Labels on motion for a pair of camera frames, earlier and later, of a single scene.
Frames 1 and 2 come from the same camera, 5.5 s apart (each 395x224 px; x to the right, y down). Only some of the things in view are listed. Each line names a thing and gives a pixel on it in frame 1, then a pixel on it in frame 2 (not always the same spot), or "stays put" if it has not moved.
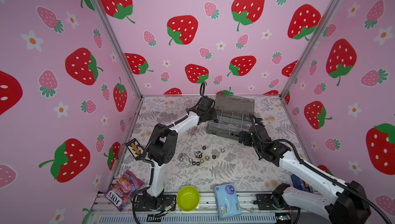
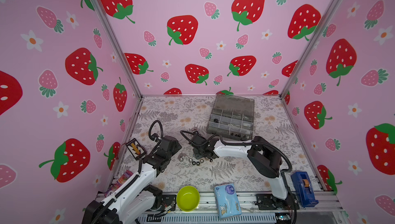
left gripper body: (210, 114) to (176, 149)
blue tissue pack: (227, 203) stays put
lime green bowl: (187, 198) stays put
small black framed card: (135, 149) stays put
